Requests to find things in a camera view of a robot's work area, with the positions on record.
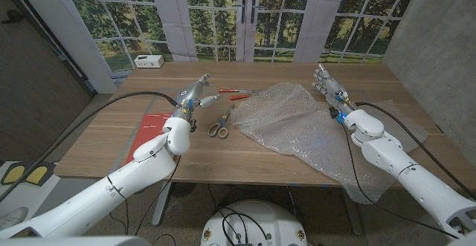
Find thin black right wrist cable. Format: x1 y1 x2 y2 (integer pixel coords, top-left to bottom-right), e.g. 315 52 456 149
341 122 460 240

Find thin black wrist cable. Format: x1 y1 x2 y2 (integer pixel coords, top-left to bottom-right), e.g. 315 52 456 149
341 122 460 240
133 155 182 236

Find black torso cable loop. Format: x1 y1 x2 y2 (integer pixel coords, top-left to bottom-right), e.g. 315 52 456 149
217 208 268 245

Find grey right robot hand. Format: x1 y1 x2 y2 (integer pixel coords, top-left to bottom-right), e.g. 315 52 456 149
313 63 358 124

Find white power strip box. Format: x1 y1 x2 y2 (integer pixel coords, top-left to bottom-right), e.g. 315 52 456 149
134 54 165 69

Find scissors with orange grey handles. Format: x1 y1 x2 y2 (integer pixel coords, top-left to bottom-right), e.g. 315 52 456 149
207 103 236 140

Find printed window forest backdrop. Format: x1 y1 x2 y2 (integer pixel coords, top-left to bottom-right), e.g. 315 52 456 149
59 0 423 72

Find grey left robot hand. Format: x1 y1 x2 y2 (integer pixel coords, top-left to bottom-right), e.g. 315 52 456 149
173 73 222 132

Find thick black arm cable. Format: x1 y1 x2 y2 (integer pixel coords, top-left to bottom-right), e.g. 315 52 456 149
354 100 476 201
0 91 179 203

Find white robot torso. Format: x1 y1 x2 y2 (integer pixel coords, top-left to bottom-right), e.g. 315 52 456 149
200 199 308 246

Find orange handled knife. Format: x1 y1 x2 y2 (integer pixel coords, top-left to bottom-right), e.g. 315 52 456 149
218 88 261 94

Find yellow black foot pedal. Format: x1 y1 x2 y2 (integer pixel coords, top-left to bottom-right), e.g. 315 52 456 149
0 163 29 186
24 161 57 187

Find red notebook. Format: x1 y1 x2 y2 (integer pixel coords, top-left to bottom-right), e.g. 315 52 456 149
125 113 176 165

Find white shoe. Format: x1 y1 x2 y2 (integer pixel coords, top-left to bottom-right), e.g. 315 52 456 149
0 206 30 231

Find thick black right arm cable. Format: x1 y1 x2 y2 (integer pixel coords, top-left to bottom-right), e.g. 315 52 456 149
354 100 476 201

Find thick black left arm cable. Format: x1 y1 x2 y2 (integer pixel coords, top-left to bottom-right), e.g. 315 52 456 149
0 91 179 203

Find clear bubble wrap sheet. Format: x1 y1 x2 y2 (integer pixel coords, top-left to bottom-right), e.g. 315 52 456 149
231 81 430 205

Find thin black left wrist cable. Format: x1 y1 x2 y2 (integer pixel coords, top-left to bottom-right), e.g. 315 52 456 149
133 155 182 236

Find white table leg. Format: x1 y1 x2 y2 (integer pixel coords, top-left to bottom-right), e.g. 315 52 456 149
151 181 173 227
340 188 364 236

